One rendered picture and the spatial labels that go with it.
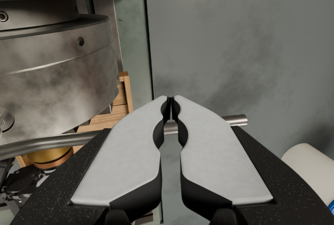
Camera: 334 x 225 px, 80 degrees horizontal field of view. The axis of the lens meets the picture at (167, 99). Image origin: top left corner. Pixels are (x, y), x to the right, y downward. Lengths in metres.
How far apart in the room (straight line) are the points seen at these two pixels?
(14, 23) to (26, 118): 0.11
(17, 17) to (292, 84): 2.18
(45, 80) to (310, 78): 2.31
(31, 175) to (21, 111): 0.30
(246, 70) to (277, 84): 0.39
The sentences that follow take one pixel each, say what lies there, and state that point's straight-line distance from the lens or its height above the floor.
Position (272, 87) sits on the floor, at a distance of 2.13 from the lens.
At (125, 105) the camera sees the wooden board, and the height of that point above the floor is 0.89.
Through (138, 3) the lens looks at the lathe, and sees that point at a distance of 0.92.
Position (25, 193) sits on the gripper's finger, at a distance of 0.53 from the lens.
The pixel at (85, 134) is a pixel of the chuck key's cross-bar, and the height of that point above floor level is 1.29.
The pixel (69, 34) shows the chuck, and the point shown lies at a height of 1.19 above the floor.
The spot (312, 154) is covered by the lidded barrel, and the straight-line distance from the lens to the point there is 2.78.
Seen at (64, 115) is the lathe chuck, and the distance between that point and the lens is 0.28.
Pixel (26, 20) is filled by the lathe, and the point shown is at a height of 1.17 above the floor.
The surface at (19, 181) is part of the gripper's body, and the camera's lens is 0.56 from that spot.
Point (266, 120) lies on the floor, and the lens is 2.31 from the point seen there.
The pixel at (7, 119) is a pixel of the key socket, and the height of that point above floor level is 1.23.
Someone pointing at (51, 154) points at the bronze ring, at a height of 1.12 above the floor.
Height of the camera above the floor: 1.45
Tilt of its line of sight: 60 degrees down
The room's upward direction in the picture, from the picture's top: 152 degrees clockwise
